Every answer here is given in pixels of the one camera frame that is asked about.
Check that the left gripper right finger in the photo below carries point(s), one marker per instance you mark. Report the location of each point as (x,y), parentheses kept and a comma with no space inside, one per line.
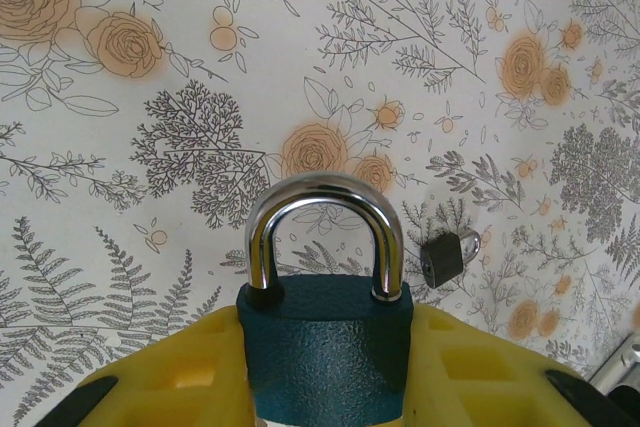
(480,387)

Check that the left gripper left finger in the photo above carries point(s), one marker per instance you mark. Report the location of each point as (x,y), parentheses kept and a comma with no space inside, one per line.
(165,387)

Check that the black padlock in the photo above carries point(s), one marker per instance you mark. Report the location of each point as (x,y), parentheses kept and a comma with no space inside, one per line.
(442,259)

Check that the blue padlock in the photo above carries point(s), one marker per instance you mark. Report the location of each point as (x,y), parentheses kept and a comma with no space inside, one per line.
(325,347)

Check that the silver metal clamp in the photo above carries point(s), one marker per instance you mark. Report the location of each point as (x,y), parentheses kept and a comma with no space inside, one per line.
(620,367)

